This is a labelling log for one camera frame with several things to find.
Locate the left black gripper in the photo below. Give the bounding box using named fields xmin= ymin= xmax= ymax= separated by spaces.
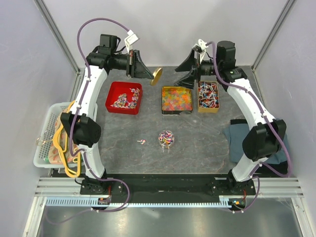
xmin=112 ymin=50 xmax=154 ymax=80

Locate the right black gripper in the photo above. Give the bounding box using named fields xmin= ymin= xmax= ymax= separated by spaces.
xmin=174 ymin=49 xmax=221 ymax=90

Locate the round wooden jar lid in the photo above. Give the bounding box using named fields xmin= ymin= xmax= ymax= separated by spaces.
xmin=150 ymin=67 xmax=163 ymax=86

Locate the red candy tray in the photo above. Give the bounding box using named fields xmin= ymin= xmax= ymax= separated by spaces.
xmin=105 ymin=81 xmax=143 ymax=115

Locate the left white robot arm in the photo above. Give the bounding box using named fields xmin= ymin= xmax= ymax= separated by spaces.
xmin=60 ymin=31 xmax=159 ymax=194

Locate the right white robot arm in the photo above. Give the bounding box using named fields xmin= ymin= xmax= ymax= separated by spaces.
xmin=175 ymin=39 xmax=286 ymax=195

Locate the gold lollipop tin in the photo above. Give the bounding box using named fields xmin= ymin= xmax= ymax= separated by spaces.
xmin=197 ymin=81 xmax=220 ymax=113

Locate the gold gummy tin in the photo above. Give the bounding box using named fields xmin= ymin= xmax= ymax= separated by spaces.
xmin=161 ymin=86 xmax=193 ymax=115

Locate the clear glass jar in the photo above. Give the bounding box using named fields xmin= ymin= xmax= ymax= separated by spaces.
xmin=158 ymin=130 xmax=175 ymax=149

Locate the stray swirl lollipop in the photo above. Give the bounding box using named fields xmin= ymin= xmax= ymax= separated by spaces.
xmin=137 ymin=139 xmax=146 ymax=145

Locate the folded blue-grey cloth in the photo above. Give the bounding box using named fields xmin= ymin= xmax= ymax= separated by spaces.
xmin=222 ymin=118 xmax=291 ymax=165

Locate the yellow clothes hanger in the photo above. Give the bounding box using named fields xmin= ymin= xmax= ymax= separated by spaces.
xmin=48 ymin=101 xmax=81 ymax=178

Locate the patterned pink cloth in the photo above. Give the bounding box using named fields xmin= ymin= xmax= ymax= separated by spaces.
xmin=48 ymin=114 xmax=80 ymax=164

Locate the white plastic basket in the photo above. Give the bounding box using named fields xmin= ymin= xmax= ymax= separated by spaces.
xmin=33 ymin=102 xmax=98 ymax=169

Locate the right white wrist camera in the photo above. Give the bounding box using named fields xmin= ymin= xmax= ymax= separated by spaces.
xmin=192 ymin=39 xmax=208 ymax=64

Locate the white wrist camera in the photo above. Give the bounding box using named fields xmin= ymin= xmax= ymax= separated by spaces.
xmin=192 ymin=39 xmax=208 ymax=64
xmin=124 ymin=30 xmax=140 ymax=53

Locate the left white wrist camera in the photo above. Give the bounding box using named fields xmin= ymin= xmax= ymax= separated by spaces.
xmin=124 ymin=30 xmax=140 ymax=53

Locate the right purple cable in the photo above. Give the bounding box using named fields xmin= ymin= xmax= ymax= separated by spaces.
xmin=206 ymin=40 xmax=294 ymax=214

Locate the purple cable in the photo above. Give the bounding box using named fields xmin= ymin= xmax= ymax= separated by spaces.
xmin=44 ymin=17 xmax=135 ymax=225
xmin=206 ymin=40 xmax=294 ymax=214

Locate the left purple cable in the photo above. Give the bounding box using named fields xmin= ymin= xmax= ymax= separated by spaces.
xmin=44 ymin=17 xmax=135 ymax=225

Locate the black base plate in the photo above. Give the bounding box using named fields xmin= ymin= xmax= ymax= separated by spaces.
xmin=80 ymin=174 xmax=256 ymax=203

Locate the grey slotted cable duct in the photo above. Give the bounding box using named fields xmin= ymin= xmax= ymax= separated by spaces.
xmin=46 ymin=197 xmax=232 ymax=208

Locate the aluminium frame rail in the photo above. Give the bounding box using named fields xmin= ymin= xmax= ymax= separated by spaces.
xmin=35 ymin=177 xmax=304 ymax=198

